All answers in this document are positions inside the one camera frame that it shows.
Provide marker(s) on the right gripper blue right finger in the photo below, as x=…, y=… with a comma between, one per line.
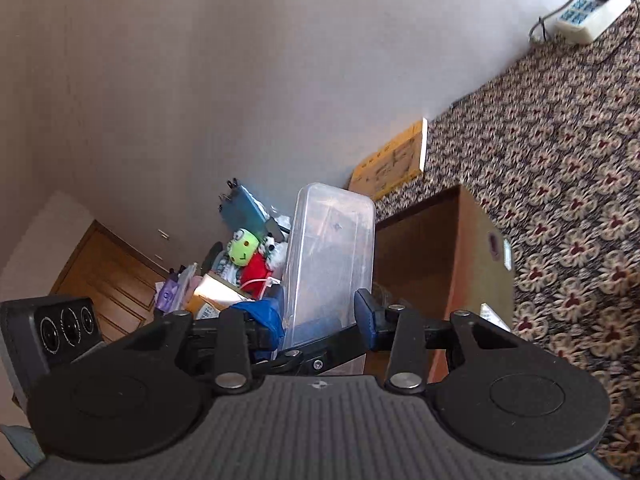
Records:
x=371, y=321

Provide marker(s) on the white dog plush toy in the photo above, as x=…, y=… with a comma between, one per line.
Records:
x=275, y=255

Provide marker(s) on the floral patterned tablecloth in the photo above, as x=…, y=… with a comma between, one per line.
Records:
x=550, y=150

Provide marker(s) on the green frog plush toy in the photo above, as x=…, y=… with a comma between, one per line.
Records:
x=252, y=271

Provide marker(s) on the clear plastic case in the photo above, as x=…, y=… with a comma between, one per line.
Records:
x=330, y=257

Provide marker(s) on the brown cardboard box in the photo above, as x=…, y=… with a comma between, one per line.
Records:
x=439, y=264

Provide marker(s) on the wooden cabinet door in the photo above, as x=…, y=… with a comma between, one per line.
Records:
x=117, y=278

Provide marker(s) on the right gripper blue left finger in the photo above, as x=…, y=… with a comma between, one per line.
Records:
x=263, y=325

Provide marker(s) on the yellow book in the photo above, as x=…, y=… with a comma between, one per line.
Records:
x=397, y=162

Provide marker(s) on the white power strip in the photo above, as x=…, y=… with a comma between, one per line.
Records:
x=584, y=21

